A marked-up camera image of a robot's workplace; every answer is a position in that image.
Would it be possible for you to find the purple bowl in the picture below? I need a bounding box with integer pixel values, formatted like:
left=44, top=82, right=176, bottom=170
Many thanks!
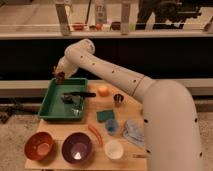
left=61, top=132, right=93, bottom=164

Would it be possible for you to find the orange carrot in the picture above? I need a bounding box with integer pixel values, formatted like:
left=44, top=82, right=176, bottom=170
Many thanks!
left=88, top=124, right=103, bottom=147

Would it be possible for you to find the light blue cloth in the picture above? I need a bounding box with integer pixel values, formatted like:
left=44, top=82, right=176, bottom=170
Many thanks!
left=123, top=119, right=144, bottom=148

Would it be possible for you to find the blue plastic cup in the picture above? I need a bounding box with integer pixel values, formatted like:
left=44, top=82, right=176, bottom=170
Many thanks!
left=105, top=119, right=118, bottom=135

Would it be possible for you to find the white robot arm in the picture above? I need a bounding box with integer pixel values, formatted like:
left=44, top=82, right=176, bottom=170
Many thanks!
left=54, top=39, right=204, bottom=171

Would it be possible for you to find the wooden table board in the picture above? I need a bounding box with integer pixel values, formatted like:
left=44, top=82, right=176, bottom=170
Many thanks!
left=25, top=81, right=147, bottom=171

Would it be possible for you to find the green sponge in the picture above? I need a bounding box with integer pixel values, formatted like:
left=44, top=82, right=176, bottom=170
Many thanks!
left=97, top=110, right=115, bottom=122

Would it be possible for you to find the orange fruit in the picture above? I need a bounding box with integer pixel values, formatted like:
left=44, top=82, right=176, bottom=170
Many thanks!
left=97, top=86, right=110, bottom=97

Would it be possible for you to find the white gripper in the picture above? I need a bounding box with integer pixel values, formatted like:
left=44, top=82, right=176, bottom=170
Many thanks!
left=56, top=56, right=78, bottom=79

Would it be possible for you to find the green plastic tray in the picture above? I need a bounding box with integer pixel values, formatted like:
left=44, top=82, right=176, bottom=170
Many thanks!
left=38, top=78, right=87, bottom=121

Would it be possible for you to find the black handled utensil in tray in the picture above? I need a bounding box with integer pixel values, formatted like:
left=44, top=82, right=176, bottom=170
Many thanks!
left=61, top=92, right=96, bottom=104

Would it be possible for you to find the red bowl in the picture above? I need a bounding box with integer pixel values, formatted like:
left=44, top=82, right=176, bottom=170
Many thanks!
left=24, top=132, right=54, bottom=161

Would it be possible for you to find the dark red grape bunch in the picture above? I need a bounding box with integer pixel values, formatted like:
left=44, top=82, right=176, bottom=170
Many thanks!
left=53, top=67, right=65, bottom=84

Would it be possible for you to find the small metal cup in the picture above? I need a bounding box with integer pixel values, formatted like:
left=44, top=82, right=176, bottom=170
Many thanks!
left=113, top=93, right=124, bottom=107

